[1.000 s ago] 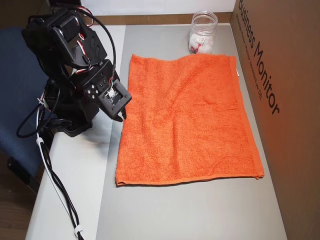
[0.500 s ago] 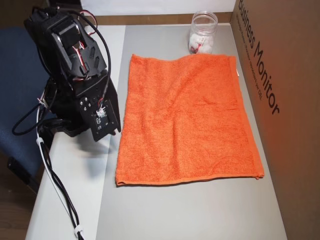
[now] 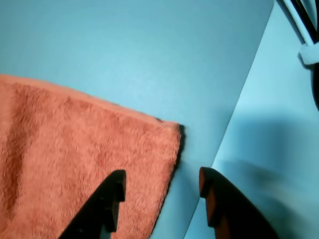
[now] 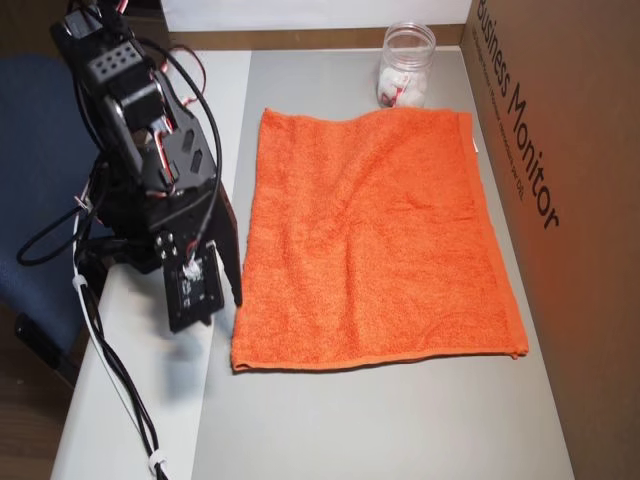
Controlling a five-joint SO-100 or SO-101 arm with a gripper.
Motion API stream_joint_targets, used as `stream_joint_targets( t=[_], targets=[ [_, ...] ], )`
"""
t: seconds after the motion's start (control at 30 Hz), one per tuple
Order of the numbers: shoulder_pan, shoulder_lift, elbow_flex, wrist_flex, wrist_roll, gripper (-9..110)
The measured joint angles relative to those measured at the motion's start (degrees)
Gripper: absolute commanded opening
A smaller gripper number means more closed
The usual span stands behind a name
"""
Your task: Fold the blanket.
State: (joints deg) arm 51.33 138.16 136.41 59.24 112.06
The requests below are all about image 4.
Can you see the clear plastic jar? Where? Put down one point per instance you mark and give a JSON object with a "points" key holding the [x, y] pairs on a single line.
{"points": [[407, 55]]}

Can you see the orange terry towel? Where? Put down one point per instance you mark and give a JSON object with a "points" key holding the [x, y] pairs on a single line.
{"points": [[375, 240]]}

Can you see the blue office chair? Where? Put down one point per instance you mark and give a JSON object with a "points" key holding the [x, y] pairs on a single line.
{"points": [[40, 150]]}

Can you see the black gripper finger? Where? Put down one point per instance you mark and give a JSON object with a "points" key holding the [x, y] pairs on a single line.
{"points": [[231, 250]]}

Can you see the black square wrist camera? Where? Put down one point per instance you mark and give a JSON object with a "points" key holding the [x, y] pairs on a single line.
{"points": [[192, 295]]}

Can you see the red white paper label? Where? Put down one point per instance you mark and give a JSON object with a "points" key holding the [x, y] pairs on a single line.
{"points": [[395, 92]]}

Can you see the grey table mat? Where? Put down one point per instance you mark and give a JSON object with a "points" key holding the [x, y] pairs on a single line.
{"points": [[375, 425]]}

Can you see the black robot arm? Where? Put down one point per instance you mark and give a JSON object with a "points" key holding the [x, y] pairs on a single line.
{"points": [[130, 95]]}

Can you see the brown cardboard monitor box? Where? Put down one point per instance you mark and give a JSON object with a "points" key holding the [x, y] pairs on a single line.
{"points": [[575, 250]]}

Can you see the low brown cardboard strip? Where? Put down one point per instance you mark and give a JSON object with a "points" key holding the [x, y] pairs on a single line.
{"points": [[300, 37]]}

